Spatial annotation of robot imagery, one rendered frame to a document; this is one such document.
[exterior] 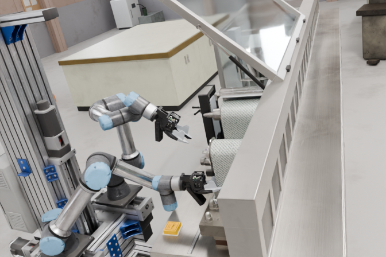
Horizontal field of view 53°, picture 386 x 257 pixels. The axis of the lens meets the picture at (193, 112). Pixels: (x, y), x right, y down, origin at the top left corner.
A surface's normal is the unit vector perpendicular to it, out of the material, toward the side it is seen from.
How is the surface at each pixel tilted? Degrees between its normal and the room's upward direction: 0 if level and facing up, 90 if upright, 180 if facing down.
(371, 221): 0
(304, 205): 0
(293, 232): 0
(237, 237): 90
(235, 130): 92
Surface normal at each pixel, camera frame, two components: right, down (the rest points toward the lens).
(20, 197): 0.88, 0.01
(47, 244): 0.14, 0.43
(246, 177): -0.19, -0.91
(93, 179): 0.29, 0.22
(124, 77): -0.42, 0.42
